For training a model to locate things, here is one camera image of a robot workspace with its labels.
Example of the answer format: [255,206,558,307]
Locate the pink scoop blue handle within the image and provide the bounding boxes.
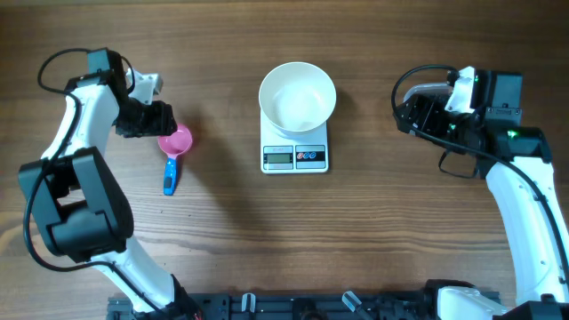
[157,124,193,196]

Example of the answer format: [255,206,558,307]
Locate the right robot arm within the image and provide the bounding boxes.
[390,66,568,319]

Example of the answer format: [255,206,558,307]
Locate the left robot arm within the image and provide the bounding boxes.
[19,48,204,319]

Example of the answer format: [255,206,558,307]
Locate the white bowl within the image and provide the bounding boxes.
[258,61,337,135]

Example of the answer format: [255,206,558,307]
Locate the white digital kitchen scale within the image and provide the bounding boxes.
[260,112,329,174]

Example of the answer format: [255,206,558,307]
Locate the clear plastic bean container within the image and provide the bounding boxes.
[402,83,453,102]

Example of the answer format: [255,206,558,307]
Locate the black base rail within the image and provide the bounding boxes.
[105,291,503,320]

